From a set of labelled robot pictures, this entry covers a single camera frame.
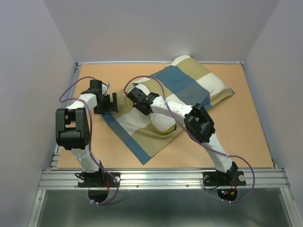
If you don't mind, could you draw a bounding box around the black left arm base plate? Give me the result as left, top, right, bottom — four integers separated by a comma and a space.
75, 172, 116, 188

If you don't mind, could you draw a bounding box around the blue beige white plaid pillowcase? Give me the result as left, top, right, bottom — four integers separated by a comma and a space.
103, 55, 234, 165

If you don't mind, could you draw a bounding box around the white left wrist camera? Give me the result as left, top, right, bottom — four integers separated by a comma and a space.
102, 82, 110, 95

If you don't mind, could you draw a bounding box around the white pillow yellow edge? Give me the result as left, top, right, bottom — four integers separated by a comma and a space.
126, 82, 176, 134

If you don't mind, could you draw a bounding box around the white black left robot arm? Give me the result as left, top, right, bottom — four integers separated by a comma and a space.
55, 77, 119, 187

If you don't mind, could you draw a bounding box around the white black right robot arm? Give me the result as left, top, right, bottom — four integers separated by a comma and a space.
126, 87, 238, 184

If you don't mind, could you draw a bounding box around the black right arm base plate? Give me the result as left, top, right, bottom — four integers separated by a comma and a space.
202, 171, 246, 187

